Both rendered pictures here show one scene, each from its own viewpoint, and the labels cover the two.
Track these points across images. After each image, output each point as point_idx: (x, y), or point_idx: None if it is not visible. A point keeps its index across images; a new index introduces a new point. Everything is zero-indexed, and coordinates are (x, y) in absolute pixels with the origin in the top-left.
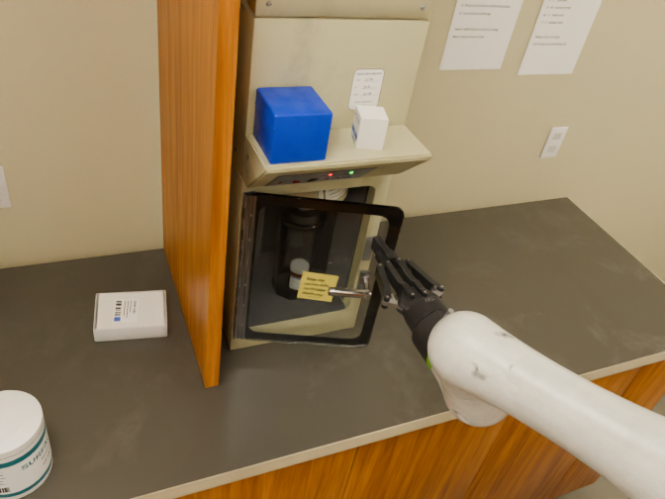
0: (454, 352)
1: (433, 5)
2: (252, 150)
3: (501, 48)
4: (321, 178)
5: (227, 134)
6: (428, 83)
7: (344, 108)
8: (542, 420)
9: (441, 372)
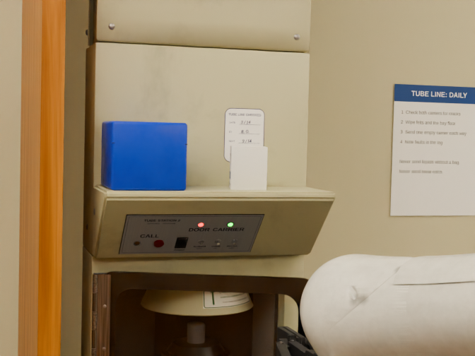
0: (326, 287)
1: (364, 132)
2: (97, 194)
3: (471, 186)
4: (193, 241)
5: (56, 148)
6: (381, 234)
7: (220, 159)
8: (445, 309)
9: (317, 330)
